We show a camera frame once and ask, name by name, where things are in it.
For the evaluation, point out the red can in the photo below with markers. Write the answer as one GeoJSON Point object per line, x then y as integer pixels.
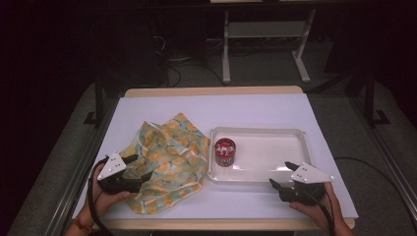
{"type": "Point", "coordinates": [225, 152]}

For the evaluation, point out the white plastic tray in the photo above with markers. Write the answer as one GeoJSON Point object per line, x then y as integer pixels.
{"type": "Point", "coordinates": [272, 154]}

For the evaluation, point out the lemon print cloth bag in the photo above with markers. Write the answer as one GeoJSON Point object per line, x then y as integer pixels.
{"type": "Point", "coordinates": [167, 164]}

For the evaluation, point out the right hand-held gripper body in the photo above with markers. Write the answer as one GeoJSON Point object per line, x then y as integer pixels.
{"type": "Point", "coordinates": [306, 187]}

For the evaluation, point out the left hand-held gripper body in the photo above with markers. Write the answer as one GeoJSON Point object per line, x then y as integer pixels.
{"type": "Point", "coordinates": [113, 177]}

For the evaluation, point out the person's left hand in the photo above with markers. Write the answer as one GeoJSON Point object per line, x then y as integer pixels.
{"type": "Point", "coordinates": [108, 201]}

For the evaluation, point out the white metal table frame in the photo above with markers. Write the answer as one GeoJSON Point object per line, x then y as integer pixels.
{"type": "Point", "coordinates": [265, 29]}

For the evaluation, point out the person's right hand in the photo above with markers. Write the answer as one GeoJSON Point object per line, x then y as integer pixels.
{"type": "Point", "coordinates": [319, 209]}

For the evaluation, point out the black metal stand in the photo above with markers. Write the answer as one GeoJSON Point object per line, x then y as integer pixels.
{"type": "Point", "coordinates": [98, 101]}
{"type": "Point", "coordinates": [370, 98]}

